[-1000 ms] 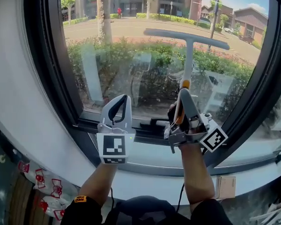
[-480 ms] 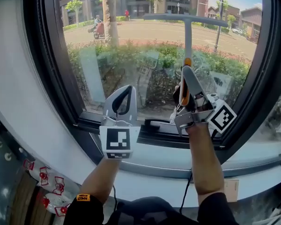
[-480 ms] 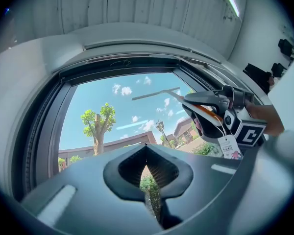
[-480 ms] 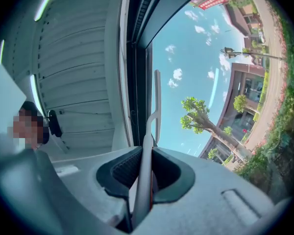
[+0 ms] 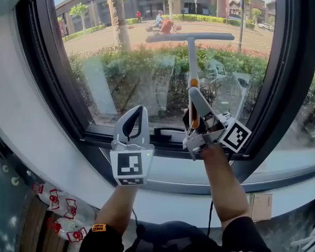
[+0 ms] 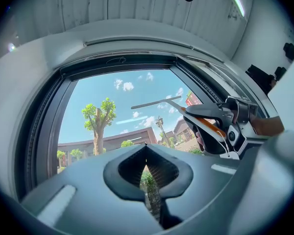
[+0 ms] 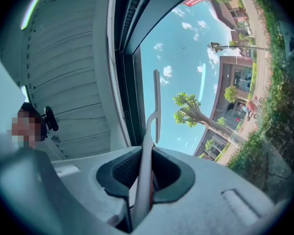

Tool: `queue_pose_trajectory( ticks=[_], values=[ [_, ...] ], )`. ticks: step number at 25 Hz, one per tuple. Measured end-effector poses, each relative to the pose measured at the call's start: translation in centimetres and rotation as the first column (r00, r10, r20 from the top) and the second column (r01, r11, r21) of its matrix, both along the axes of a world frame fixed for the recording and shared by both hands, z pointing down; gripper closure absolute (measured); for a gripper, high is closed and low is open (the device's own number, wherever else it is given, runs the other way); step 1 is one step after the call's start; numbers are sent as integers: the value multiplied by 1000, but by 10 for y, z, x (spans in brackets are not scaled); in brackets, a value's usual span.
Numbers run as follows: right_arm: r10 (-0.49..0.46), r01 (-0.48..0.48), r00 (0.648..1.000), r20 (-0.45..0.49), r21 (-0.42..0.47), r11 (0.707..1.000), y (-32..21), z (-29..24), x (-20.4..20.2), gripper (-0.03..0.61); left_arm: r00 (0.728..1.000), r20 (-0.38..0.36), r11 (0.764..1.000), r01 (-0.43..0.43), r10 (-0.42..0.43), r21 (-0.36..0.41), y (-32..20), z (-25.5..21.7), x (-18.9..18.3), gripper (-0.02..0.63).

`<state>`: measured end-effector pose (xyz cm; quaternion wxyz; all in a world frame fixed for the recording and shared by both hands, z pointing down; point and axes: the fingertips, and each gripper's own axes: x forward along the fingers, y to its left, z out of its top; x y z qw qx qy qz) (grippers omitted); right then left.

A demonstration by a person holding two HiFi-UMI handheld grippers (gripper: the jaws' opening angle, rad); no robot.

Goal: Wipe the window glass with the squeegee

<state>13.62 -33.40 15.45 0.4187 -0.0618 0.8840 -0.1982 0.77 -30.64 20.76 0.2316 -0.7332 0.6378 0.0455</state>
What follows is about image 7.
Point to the clear window glass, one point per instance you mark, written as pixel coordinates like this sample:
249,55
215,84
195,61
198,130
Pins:
186,70

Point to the long ceiling light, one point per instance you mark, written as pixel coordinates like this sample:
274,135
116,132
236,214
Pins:
30,11
25,93

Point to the large street tree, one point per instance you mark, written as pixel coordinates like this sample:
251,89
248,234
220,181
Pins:
210,124

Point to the white squeegee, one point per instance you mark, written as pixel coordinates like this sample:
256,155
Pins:
143,180

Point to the small leafy tree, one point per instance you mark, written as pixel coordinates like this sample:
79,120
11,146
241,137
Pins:
230,94

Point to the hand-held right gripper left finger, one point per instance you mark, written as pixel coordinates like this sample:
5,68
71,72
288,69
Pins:
88,175

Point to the black head-mounted camera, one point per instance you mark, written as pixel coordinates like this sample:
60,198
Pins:
51,119

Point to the brown building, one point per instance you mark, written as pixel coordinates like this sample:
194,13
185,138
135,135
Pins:
232,82

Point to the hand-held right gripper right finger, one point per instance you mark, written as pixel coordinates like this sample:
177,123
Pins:
198,204

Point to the black street lamp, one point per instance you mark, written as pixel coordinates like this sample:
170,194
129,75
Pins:
214,46

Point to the person's head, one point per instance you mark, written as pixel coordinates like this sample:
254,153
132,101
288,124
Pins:
24,128

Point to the black window frame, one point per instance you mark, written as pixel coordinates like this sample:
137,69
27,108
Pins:
129,82

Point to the dark-roofed brown house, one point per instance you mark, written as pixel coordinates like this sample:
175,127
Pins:
225,16

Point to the green hedge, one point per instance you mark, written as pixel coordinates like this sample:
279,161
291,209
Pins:
279,106

